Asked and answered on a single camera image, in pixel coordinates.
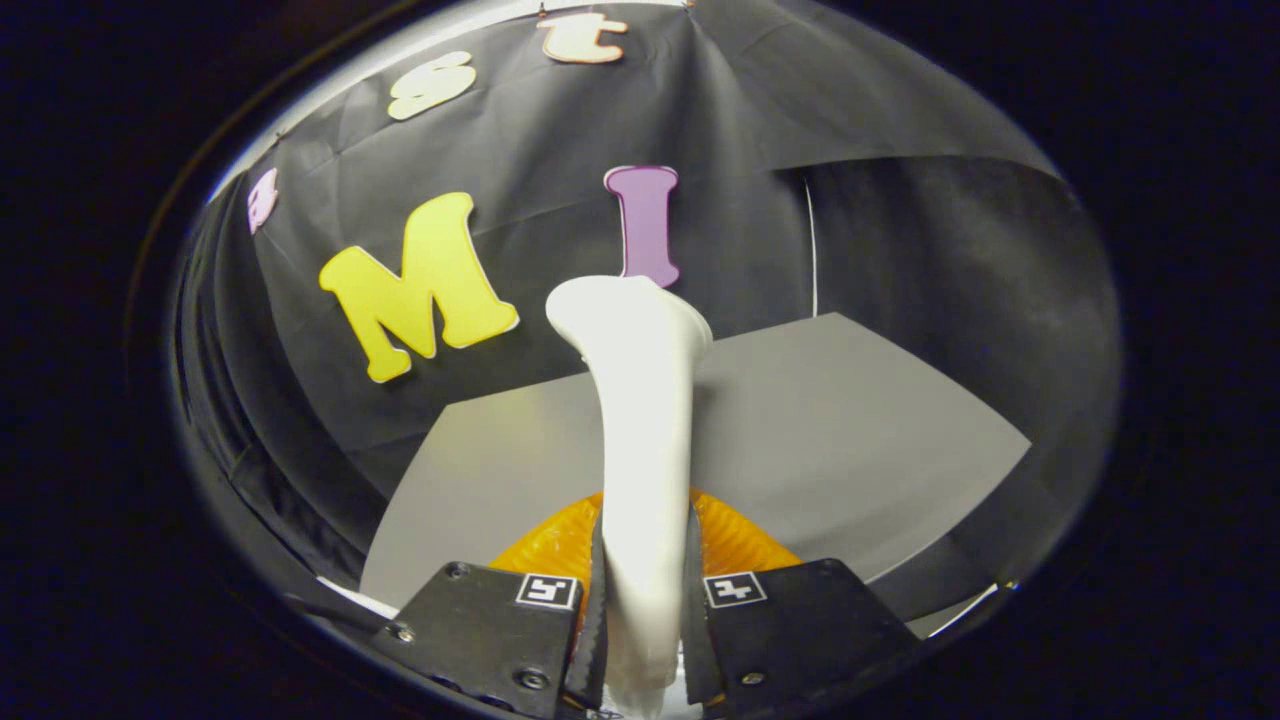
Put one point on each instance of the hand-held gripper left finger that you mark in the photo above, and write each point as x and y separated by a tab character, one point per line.
480	630

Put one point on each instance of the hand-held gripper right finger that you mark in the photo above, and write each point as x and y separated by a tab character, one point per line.
790	630

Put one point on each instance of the black suit jacket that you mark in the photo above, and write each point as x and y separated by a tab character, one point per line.
240	430

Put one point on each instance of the grey cabinet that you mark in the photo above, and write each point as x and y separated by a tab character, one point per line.
850	430

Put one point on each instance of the black backdrop cloth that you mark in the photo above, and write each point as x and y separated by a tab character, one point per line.
900	250

